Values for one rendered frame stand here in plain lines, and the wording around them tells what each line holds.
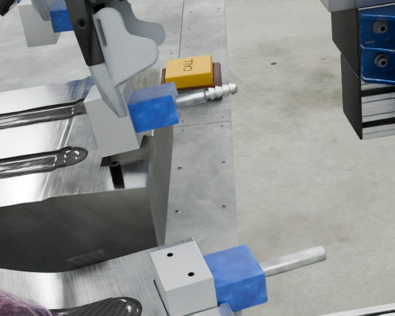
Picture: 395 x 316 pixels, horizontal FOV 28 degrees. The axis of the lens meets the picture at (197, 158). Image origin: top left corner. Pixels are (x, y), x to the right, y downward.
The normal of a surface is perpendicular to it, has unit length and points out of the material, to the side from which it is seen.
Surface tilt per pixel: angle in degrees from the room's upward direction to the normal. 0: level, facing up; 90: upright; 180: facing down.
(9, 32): 0
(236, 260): 0
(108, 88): 91
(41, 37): 90
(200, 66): 0
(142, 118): 82
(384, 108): 90
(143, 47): 71
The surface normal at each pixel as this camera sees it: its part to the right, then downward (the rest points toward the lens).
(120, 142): -0.04, 0.37
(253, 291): 0.28, 0.44
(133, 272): -0.13, -0.87
